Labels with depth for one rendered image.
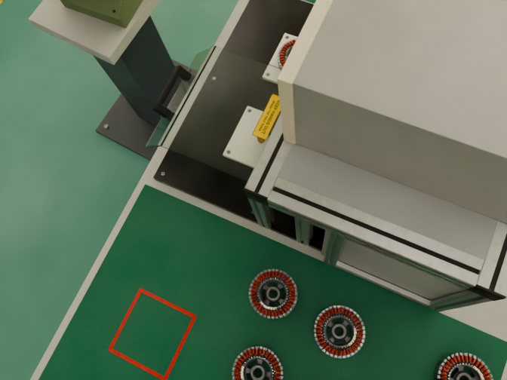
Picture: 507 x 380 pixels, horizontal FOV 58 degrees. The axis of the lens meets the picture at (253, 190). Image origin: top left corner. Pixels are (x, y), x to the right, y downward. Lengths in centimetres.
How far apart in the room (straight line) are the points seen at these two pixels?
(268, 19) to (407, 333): 90
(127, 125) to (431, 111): 174
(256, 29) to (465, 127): 86
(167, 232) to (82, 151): 114
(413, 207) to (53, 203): 173
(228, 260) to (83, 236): 109
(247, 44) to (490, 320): 92
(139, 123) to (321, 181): 150
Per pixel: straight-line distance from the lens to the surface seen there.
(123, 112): 225
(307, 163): 80
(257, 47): 134
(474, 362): 113
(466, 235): 80
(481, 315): 118
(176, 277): 116
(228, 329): 113
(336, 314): 108
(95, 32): 154
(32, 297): 218
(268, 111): 90
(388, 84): 64
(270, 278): 109
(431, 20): 70
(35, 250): 221
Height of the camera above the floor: 186
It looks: 71 degrees down
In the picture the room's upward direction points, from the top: 19 degrees counter-clockwise
